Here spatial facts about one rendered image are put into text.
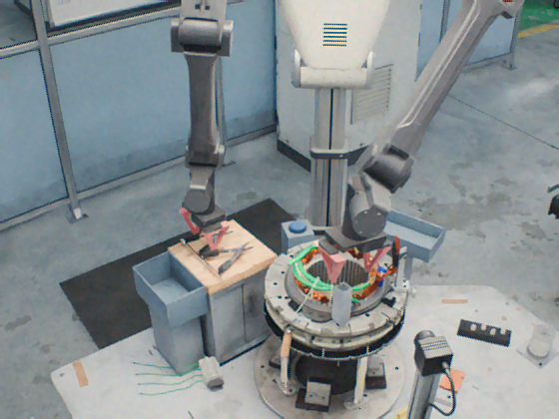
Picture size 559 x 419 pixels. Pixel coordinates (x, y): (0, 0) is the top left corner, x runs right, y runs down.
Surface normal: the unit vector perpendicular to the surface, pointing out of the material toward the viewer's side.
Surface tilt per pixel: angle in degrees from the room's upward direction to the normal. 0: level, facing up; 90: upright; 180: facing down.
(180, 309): 90
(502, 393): 0
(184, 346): 90
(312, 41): 90
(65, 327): 0
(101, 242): 0
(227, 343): 90
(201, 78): 116
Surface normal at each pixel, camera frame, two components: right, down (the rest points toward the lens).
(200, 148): -0.07, 0.87
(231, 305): 0.61, 0.45
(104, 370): -0.01, -0.82
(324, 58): -0.03, 0.57
